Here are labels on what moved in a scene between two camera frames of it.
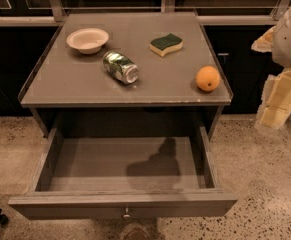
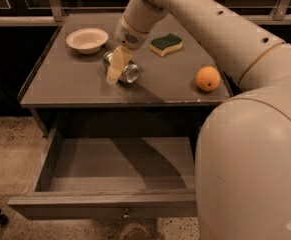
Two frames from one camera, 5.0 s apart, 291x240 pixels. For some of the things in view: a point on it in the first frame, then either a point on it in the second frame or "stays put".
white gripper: x=289 y=40 → x=129 y=34
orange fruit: x=208 y=78 stays put
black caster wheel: x=2 y=218 stays put
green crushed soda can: x=120 y=67 stays put
